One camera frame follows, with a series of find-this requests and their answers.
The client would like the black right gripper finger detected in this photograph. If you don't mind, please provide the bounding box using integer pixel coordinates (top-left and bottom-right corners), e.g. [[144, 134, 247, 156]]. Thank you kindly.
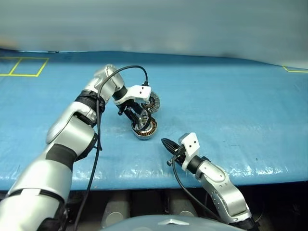
[[160, 137, 180, 149], [162, 142, 178, 155]]

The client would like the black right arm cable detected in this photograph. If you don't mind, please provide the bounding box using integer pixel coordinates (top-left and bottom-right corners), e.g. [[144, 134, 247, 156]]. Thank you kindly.
[[167, 154, 226, 221]]

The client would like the grey robot chest shell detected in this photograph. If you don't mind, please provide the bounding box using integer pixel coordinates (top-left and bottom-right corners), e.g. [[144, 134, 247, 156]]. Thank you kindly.
[[101, 215, 244, 231]]

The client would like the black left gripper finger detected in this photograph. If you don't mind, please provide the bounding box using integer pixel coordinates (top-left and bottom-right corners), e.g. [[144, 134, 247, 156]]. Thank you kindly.
[[135, 103, 152, 118], [126, 109, 142, 126]]

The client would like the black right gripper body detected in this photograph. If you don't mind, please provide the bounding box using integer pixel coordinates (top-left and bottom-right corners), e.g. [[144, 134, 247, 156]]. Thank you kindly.
[[172, 142, 188, 163]]

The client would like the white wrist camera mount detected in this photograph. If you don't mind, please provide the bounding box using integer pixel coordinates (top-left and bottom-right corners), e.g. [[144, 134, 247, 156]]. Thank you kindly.
[[178, 132, 201, 170], [112, 84, 152, 106]]

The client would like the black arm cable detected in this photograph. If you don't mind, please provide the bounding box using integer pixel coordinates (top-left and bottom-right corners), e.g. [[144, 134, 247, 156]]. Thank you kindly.
[[73, 65, 150, 231], [167, 154, 226, 221]]

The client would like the motor stator with copper windings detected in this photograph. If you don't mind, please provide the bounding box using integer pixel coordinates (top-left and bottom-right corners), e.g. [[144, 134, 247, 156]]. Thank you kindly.
[[132, 119, 158, 141]]

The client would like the blue table cover sheet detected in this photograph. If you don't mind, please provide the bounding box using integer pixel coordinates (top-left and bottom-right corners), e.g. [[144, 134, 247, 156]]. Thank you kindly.
[[0, 49, 308, 192]]

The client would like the grey rounded cylinder shape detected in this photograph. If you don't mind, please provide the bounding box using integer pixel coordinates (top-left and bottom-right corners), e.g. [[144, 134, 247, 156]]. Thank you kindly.
[[101, 192, 131, 227], [167, 191, 198, 217]]

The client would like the finned silver motor end cap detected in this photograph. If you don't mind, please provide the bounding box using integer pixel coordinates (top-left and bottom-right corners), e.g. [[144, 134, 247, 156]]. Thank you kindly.
[[141, 92, 161, 114]]

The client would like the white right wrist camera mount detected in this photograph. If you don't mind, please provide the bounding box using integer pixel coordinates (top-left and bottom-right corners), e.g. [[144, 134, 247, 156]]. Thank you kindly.
[[178, 132, 201, 170]]

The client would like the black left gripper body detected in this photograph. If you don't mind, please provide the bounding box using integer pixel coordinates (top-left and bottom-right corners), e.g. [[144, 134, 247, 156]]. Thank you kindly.
[[117, 98, 145, 116]]

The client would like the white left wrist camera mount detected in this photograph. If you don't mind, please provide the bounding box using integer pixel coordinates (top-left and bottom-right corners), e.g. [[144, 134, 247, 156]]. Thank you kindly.
[[112, 84, 152, 106]]

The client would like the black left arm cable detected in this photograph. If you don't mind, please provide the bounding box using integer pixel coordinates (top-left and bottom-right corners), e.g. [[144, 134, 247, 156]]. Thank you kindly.
[[73, 65, 150, 231]]

